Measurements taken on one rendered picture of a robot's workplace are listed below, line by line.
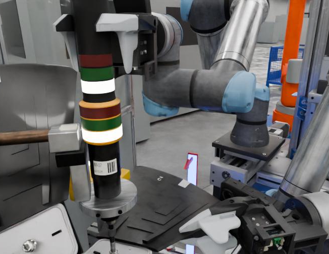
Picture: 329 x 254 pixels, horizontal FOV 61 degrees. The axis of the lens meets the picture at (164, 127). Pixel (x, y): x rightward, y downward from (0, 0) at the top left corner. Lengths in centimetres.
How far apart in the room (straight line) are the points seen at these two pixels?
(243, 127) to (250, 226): 70
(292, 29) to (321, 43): 322
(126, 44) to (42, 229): 23
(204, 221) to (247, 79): 24
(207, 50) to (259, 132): 38
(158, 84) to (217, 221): 27
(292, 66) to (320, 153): 351
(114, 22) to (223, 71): 29
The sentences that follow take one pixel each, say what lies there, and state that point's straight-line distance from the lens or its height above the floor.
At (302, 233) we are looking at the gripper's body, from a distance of 49.
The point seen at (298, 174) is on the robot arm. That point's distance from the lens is 66.
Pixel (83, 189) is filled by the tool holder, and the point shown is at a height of 131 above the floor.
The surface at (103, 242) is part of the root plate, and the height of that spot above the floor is 119.
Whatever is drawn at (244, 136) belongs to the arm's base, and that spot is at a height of 108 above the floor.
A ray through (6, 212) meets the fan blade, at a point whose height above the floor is 128.
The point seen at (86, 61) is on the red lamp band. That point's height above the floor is 145.
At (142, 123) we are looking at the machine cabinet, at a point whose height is 29.
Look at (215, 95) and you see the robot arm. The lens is 51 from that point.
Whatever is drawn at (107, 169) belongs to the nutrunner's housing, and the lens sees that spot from 32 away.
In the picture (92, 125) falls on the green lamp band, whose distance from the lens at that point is 30.
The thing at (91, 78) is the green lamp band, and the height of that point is 143.
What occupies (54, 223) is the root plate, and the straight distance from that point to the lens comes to 36.
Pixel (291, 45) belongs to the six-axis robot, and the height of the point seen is 119.
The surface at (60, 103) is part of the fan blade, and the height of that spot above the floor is 138.
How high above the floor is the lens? 148
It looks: 20 degrees down
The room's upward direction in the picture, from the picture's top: 1 degrees counter-clockwise
